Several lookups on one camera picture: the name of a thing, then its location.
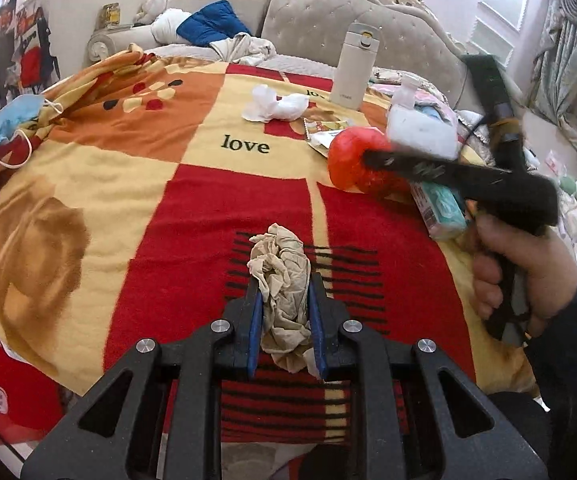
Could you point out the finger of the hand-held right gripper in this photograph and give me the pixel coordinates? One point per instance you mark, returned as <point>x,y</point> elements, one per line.
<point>408,165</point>

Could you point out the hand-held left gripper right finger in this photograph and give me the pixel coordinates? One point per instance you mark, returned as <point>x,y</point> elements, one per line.
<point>318,332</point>

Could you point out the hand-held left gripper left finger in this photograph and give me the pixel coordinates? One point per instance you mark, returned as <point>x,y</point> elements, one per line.
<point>254,332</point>

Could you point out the beige tissue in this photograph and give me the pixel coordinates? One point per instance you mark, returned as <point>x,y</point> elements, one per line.
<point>283,285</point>

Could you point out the white tissue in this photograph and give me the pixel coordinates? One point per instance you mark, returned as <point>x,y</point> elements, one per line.
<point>273,105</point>

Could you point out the person's right hand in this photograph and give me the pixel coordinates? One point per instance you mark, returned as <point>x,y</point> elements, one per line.
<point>548,270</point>

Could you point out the small white blue packet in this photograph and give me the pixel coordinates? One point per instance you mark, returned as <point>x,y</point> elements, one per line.
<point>441,210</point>

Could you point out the pink floral pillow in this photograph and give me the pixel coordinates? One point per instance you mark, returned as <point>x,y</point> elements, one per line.
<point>441,107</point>

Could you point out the white pill bottle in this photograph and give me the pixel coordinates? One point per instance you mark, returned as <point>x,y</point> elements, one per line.
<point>404,92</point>

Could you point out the yellow snack wrapper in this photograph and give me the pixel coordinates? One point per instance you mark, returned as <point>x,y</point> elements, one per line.
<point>321,132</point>

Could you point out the white thermos bottle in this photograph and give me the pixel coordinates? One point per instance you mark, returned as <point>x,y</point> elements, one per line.
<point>351,70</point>

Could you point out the patterned curtain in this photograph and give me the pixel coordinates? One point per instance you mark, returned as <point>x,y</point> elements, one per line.
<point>563,70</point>

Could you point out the red yellow printed blanket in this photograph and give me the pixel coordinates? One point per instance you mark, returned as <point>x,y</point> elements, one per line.
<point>133,200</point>

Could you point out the beige tufted headboard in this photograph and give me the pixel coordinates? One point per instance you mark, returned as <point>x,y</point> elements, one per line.
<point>308,15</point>

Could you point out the cream crumpled garment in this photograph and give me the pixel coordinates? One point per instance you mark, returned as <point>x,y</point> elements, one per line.
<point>246,50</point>

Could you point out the blue jacket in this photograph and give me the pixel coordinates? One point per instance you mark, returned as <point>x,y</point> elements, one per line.
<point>213,22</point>

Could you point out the red printed plastic bag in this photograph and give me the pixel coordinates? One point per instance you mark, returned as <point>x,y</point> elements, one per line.
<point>8,385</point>

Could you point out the white pillow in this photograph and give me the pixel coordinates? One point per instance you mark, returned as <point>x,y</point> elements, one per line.
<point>171,25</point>

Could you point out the beige sofa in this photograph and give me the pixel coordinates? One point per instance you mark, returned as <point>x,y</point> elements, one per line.
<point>118,40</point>

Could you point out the blue face mask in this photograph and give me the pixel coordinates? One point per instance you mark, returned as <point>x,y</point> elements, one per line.
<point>11,115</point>

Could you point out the yellow jar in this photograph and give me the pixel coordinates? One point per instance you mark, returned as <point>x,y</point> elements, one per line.
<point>111,15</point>

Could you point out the hanging red clothes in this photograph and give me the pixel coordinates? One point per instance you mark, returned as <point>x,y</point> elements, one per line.
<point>33,67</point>

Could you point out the white cabinet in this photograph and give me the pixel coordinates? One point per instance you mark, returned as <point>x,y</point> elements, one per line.
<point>73,25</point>

